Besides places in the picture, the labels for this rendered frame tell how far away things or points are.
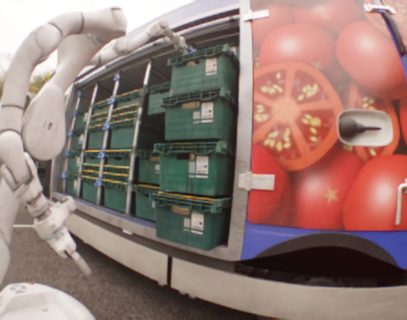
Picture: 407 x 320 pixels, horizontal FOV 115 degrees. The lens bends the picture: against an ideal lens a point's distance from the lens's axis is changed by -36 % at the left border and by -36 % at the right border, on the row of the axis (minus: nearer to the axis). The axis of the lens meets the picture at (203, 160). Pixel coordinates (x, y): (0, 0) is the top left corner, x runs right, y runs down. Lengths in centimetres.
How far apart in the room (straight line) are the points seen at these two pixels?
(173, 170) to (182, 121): 26
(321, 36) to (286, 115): 53
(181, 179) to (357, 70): 106
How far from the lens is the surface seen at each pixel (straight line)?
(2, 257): 72
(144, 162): 158
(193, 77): 117
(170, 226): 107
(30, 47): 56
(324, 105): 102
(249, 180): 94
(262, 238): 98
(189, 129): 105
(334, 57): 117
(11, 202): 73
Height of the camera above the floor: 96
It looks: 7 degrees up
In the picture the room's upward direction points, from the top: 5 degrees clockwise
